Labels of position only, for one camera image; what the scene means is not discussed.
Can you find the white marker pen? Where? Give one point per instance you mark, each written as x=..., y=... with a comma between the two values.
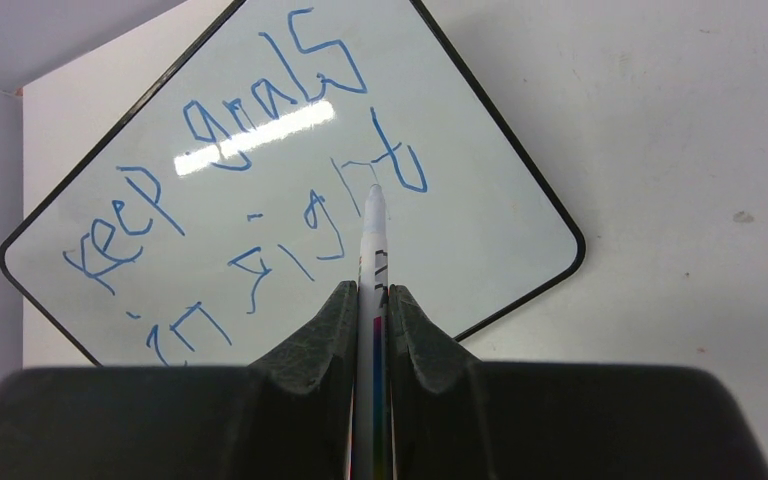
x=371, y=428

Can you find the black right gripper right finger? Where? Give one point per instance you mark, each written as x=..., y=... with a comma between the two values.
x=459, y=417

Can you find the white whiteboard black frame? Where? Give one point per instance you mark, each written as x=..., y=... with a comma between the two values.
x=219, y=213

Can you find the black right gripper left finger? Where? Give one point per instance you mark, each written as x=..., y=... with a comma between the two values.
x=284, y=416

